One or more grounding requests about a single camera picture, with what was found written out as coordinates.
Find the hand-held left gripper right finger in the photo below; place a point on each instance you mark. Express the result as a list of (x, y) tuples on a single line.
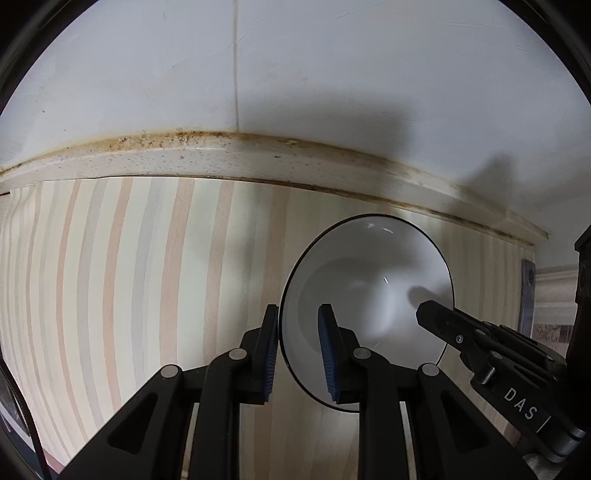
[(328, 350)]

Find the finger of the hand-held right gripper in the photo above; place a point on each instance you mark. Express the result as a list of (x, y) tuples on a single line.
[(452, 325)]

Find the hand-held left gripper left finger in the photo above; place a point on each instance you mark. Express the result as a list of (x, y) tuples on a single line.
[(271, 355)]

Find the white bowl dark rim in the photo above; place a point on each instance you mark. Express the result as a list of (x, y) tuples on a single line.
[(369, 286)]

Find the frosted glass sliding door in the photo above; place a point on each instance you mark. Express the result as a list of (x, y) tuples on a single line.
[(554, 286)]

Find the striped cat tablecloth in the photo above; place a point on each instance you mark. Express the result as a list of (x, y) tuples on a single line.
[(138, 277)]

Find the black cooktop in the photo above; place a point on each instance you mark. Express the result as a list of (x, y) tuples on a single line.
[(14, 410)]

